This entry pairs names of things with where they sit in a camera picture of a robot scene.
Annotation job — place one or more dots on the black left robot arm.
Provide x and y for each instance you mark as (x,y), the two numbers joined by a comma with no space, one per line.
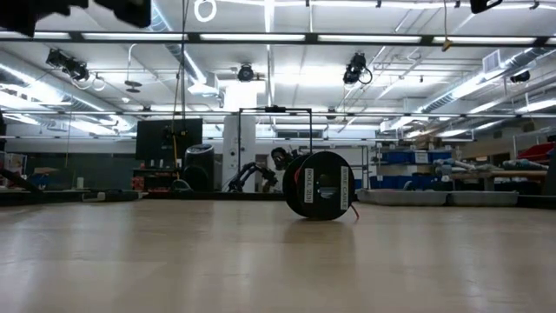
(26,13)

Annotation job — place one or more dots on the yellow hanging connector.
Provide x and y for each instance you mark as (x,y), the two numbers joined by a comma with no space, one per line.
(447,44)

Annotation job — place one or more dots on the white ceiling vent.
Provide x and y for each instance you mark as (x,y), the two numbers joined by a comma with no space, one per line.
(491,61)

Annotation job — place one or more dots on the black ceiling device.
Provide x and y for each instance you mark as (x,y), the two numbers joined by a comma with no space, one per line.
(520,76)

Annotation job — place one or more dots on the black monitor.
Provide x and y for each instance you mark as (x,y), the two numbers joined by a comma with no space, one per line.
(152,139)

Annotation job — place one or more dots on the red plastic bin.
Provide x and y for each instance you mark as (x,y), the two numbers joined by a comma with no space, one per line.
(538,152)

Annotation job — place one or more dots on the black low shelf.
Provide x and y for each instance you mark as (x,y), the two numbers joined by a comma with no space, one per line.
(152,178)

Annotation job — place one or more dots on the wooden work table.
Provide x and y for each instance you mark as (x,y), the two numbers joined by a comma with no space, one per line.
(499,174)

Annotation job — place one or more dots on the black overhead rig beam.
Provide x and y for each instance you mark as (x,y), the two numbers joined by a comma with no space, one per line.
(311,37)

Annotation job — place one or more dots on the blue storage bins shelf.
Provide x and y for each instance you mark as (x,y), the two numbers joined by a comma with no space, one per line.
(395,157)

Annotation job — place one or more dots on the grey tool kit case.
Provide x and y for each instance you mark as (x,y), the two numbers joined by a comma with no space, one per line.
(478,198)

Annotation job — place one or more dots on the black background robot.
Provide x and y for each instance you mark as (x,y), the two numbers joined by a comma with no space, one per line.
(247,171)

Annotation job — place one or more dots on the person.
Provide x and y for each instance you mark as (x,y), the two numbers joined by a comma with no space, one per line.
(278,156)

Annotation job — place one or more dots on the black ceiling camera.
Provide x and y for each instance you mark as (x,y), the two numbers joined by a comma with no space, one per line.
(354,71)
(245,72)
(69,65)

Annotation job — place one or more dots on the black stand frame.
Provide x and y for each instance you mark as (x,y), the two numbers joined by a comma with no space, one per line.
(275,109)

